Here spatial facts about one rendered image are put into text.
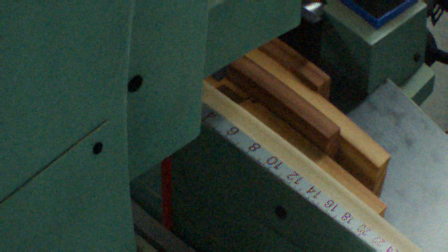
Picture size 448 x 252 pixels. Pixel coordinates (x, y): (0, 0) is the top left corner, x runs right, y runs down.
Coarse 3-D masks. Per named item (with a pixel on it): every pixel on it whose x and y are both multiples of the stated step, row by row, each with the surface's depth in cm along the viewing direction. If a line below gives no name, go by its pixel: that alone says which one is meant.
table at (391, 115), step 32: (320, 64) 99; (352, 96) 97; (384, 96) 97; (416, 96) 103; (384, 128) 95; (416, 128) 95; (416, 160) 92; (160, 192) 96; (192, 192) 92; (384, 192) 89; (416, 192) 89; (224, 224) 91; (256, 224) 87; (416, 224) 86
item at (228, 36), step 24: (216, 0) 78; (240, 0) 80; (264, 0) 82; (288, 0) 84; (216, 24) 79; (240, 24) 82; (264, 24) 84; (288, 24) 86; (216, 48) 81; (240, 48) 83
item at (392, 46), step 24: (336, 0) 97; (336, 24) 96; (360, 24) 95; (384, 24) 96; (408, 24) 98; (336, 48) 98; (360, 48) 95; (384, 48) 96; (408, 48) 101; (360, 72) 97; (384, 72) 98; (408, 72) 103
